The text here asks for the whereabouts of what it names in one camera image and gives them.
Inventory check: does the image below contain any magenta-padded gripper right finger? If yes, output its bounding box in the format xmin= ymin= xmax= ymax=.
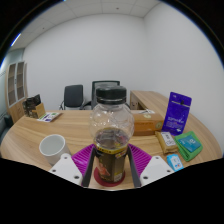
xmin=125 ymin=143 xmax=175 ymax=188

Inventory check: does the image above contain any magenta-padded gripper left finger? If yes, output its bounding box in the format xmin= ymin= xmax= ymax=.
xmin=48 ymin=143 xmax=96 ymax=188

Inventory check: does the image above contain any clear black-capped drink bottle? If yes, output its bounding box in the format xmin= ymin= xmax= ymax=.
xmin=89 ymin=85 xmax=135 ymax=184

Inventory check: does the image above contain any small blue box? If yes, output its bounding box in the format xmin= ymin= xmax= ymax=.
xmin=165 ymin=153 xmax=185 ymax=173

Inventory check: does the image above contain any white and grey mug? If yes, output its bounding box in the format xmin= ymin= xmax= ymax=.
xmin=38 ymin=133 xmax=72 ymax=167

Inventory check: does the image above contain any tan snack packet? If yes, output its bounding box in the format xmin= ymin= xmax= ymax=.
xmin=154 ymin=130 xmax=179 ymax=155

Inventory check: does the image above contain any green flat box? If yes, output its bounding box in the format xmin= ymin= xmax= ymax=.
xmin=173 ymin=130 xmax=204 ymax=163

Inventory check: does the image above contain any orange cardboard box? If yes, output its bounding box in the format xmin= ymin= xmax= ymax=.
xmin=130 ymin=111 xmax=165 ymax=137

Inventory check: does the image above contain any round white printed disc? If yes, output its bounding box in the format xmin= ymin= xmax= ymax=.
xmin=134 ymin=108 xmax=156 ymax=115

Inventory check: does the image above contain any purple foil packet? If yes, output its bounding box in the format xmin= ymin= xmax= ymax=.
xmin=162 ymin=91 xmax=193 ymax=137

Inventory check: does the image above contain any kraft cardboard box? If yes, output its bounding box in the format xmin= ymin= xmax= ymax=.
xmin=33 ymin=102 xmax=47 ymax=119

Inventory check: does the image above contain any wooden side desk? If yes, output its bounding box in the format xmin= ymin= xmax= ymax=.
xmin=129 ymin=89 xmax=171 ymax=113

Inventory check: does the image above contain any small dark brown box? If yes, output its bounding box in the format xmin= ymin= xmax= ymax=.
xmin=22 ymin=98 xmax=33 ymax=118

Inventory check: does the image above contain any black padded office chair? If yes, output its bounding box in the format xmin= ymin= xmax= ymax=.
xmin=59 ymin=84 xmax=85 ymax=111

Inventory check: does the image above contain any large dark brown box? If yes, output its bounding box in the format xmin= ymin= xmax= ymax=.
xmin=26 ymin=94 xmax=42 ymax=111

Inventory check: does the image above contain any black sofa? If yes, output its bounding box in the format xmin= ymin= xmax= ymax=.
xmin=0 ymin=113 xmax=16 ymax=134

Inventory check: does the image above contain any wooden glass-door cabinet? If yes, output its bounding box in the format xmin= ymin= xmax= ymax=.
xmin=4 ymin=60 xmax=29 ymax=124

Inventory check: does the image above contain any black mesh office chair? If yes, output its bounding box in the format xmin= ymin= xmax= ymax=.
xmin=83 ymin=79 xmax=122 ymax=110

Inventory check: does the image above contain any rectangular ceiling light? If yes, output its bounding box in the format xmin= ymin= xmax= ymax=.
xmin=9 ymin=32 xmax=22 ymax=48

